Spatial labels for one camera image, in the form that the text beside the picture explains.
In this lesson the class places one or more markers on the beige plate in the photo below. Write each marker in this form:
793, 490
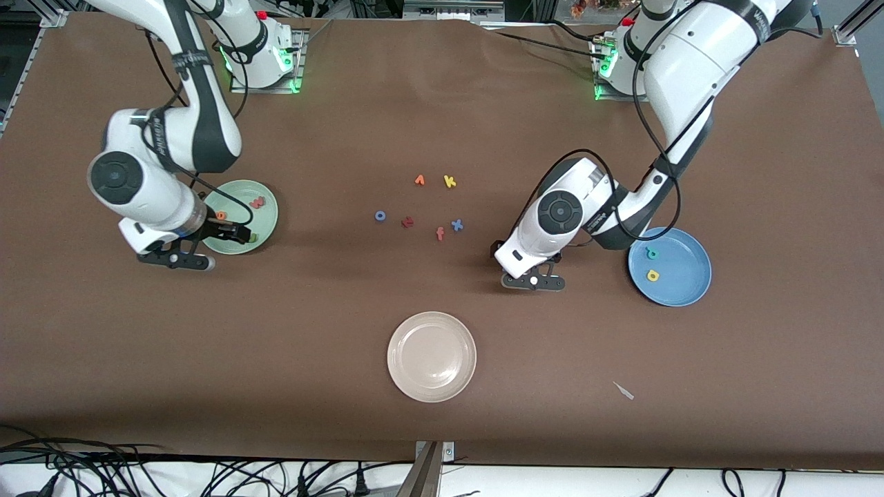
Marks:
431, 357

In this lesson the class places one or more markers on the mint green plate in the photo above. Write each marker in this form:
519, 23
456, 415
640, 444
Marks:
235, 190

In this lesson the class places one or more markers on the orange decorative flowers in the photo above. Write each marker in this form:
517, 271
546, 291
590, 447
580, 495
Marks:
579, 8

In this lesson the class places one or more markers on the aluminium corner profile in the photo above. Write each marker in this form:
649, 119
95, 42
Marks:
846, 33

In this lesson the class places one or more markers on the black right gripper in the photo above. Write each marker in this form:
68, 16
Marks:
219, 229

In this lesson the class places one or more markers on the small white paper scrap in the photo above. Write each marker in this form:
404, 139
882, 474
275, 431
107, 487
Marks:
623, 391

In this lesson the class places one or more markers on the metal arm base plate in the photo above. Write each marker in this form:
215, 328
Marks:
618, 97
262, 90

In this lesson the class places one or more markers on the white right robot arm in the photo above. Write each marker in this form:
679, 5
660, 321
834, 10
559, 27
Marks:
131, 183

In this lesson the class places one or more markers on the pink foam letter w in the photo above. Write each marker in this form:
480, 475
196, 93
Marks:
257, 202

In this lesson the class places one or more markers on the aluminium table edge rail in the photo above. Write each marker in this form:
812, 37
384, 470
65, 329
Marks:
54, 18

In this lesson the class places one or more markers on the grey metal bracket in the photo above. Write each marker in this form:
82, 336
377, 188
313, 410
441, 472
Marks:
431, 476

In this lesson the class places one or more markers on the aluminium frame bar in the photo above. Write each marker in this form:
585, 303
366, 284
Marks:
452, 8

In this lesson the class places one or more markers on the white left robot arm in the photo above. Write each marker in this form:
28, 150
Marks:
559, 210

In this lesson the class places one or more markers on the blue plate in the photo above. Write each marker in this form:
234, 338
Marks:
680, 276

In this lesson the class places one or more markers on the brown table cover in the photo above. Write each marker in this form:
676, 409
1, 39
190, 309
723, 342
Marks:
442, 124

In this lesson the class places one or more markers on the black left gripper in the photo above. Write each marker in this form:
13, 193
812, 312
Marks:
494, 246

